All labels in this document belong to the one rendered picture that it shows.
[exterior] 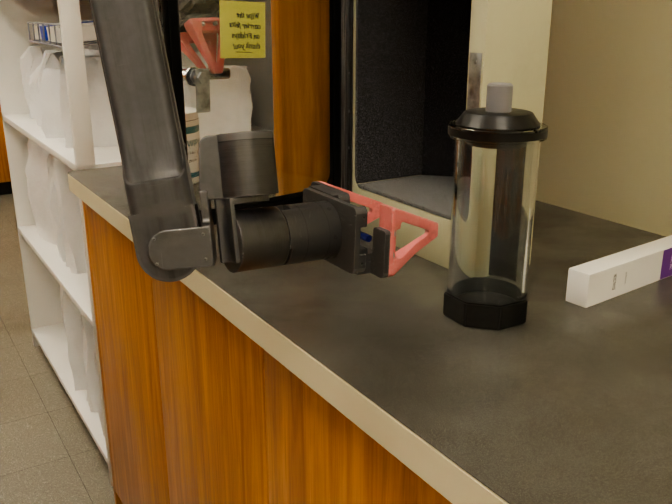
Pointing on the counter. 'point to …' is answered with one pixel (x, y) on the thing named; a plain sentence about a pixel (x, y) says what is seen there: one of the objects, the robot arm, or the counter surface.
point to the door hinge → (347, 94)
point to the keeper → (474, 80)
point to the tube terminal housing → (525, 18)
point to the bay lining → (409, 85)
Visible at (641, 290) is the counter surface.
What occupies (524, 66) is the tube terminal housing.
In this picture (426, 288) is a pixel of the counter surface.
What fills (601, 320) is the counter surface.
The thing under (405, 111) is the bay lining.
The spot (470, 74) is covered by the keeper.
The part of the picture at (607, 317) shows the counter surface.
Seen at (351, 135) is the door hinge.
